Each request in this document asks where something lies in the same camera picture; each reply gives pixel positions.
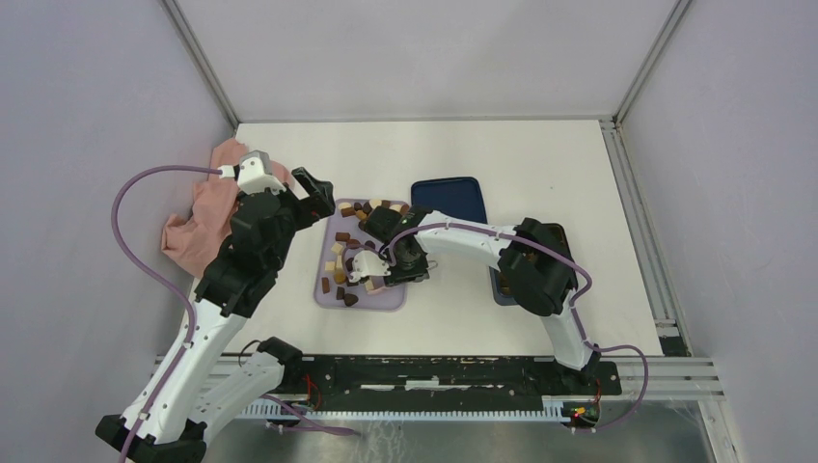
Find lilac tray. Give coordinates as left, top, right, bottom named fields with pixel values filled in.
left=314, top=199, right=408, bottom=312

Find pink handled tongs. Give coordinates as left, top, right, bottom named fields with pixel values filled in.
left=365, top=280, right=389, bottom=295

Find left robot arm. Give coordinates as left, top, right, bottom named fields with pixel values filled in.
left=95, top=164, right=335, bottom=462

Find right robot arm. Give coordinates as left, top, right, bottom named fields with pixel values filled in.
left=343, top=206, right=596, bottom=394

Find blue chocolate box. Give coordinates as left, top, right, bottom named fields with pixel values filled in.
left=486, top=223, right=573, bottom=308

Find dark blue box lid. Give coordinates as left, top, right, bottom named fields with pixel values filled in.
left=410, top=177, right=487, bottom=224

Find pink cloth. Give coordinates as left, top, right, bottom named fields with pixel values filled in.
left=160, top=139, right=288, bottom=279

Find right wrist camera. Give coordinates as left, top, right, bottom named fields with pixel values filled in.
left=348, top=251, right=391, bottom=283

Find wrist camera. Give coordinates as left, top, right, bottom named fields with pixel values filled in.
left=348, top=251, right=391, bottom=283
left=236, top=150, right=289, bottom=195

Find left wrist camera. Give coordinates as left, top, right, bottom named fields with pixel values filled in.
left=236, top=150, right=289, bottom=195

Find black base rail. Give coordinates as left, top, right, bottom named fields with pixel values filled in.
left=272, top=355, right=622, bottom=412

